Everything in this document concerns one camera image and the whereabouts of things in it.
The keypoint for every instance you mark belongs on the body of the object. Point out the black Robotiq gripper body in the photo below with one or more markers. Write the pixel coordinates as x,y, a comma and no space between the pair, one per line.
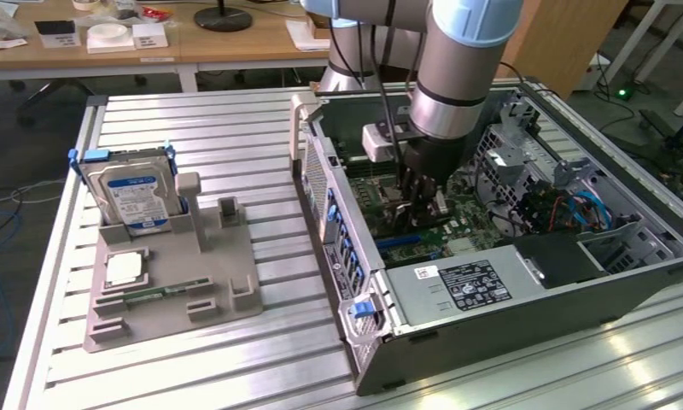
436,158

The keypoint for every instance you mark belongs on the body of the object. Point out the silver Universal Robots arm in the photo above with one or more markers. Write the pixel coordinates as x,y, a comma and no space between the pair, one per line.
461,64

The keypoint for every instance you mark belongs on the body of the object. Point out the CPU socket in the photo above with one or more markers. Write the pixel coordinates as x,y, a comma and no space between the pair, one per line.
386,192

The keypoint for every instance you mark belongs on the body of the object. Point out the green motherboard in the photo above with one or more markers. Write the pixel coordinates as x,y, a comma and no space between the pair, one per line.
473,230

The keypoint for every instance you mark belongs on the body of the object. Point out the blue expansion slot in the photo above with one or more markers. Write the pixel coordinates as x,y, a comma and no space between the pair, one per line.
398,241

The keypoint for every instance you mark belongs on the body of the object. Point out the metal disk bay cage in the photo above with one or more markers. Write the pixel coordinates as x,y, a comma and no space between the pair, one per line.
506,171

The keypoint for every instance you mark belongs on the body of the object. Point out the grey power supply unit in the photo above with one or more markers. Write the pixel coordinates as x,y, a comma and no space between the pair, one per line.
421,299

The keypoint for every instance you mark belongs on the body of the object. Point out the blue case latch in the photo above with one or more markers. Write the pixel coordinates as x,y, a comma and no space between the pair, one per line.
360,309

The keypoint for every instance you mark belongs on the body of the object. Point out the dark grey open PC case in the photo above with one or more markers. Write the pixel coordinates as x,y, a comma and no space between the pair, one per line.
489,333

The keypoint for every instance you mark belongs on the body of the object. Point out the wooden cabinet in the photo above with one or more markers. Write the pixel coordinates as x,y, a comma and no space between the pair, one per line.
558,42

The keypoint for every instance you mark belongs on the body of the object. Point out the green indicator light device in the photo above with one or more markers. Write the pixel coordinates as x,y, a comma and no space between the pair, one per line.
622,92

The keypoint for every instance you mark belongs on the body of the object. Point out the white booklet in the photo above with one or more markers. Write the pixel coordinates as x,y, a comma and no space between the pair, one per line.
308,36

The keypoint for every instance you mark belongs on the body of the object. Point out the wooden desk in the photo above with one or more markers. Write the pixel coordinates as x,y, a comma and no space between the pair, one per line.
233,47

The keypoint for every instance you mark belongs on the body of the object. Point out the grey plastic parts rack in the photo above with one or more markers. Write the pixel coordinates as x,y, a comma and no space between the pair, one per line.
176,265

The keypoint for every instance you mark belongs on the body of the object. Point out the hard disk in blue carrier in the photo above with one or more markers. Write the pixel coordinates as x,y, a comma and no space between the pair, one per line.
136,196

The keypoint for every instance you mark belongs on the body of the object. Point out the black round lamp base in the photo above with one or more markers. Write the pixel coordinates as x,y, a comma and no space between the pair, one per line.
221,19

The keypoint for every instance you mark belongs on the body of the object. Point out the green RAM stick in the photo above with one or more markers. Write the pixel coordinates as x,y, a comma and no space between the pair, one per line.
159,294

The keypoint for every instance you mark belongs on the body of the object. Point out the silver CPU chip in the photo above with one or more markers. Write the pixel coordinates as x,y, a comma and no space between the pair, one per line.
125,269

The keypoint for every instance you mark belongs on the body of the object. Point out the small plain white box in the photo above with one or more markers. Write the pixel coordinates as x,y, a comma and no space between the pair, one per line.
149,36

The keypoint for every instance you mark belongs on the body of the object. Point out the red packet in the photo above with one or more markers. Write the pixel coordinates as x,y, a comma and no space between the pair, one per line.
155,13

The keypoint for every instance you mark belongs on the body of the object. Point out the beige tape roll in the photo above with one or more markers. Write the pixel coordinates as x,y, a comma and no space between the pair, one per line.
84,4

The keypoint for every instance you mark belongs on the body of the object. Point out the white box with black top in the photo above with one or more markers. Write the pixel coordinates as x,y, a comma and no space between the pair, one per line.
57,34

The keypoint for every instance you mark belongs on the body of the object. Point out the white paper label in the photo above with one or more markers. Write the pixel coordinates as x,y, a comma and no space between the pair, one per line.
5,43

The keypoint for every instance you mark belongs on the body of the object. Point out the clear plastic bag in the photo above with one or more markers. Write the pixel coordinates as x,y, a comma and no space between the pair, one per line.
0,19

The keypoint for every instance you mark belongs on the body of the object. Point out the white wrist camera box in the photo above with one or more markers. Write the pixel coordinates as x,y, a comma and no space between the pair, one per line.
378,143

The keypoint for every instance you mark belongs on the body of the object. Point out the white table frame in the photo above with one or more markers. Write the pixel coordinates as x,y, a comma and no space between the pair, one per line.
661,25

